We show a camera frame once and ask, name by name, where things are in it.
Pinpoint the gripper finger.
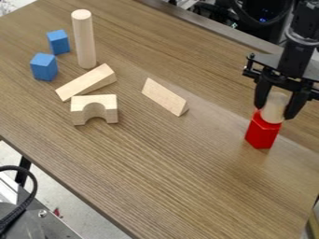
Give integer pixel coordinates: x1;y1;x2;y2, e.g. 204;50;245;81
283;88;313;121
253;76;276;110

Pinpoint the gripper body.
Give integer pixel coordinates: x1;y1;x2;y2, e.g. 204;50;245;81
242;40;319;101

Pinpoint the short white cylinder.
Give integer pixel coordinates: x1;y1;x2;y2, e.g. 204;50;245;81
260;91;291;125

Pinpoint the tall white cylinder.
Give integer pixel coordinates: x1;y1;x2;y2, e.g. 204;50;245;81
69;8;99;70

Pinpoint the red block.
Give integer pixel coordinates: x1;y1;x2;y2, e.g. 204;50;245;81
243;109;284;150

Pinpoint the white triangular block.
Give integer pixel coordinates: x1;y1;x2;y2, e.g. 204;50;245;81
53;63;118;103
140;77;191;118

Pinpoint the white arch block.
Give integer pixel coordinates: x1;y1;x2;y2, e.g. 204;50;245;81
68;93;120;127

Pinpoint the blue block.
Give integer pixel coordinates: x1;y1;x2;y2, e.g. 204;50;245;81
28;52;61;82
45;29;73;56

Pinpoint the black table leg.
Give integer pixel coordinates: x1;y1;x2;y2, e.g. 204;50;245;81
13;155;33;189

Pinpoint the black ribbed cable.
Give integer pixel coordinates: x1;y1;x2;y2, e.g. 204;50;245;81
0;164;40;235

